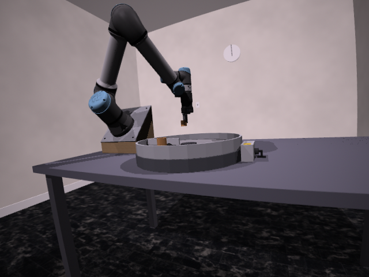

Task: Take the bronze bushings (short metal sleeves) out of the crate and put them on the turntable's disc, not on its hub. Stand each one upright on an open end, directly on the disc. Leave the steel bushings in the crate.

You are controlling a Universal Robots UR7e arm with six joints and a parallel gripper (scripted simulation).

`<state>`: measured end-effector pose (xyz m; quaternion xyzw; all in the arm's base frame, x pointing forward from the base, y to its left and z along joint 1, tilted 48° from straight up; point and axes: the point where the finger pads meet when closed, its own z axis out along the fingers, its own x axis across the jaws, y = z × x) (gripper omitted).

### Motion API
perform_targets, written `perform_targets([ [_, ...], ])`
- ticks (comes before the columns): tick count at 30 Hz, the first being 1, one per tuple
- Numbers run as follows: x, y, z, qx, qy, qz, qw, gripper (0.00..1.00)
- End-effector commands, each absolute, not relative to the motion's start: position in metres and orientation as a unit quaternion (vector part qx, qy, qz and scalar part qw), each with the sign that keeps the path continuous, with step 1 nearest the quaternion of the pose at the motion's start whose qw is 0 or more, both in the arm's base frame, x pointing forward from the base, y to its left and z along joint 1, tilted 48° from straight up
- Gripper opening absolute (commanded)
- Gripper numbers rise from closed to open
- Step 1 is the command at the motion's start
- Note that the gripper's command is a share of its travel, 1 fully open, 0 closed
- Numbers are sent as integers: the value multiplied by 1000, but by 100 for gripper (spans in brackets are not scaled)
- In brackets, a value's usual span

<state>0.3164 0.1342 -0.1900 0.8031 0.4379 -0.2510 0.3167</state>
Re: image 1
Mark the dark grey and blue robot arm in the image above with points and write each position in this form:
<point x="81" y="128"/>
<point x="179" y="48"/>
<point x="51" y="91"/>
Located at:
<point x="125" y="26"/>

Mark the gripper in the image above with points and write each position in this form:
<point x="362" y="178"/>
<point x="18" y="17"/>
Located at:
<point x="186" y="101"/>

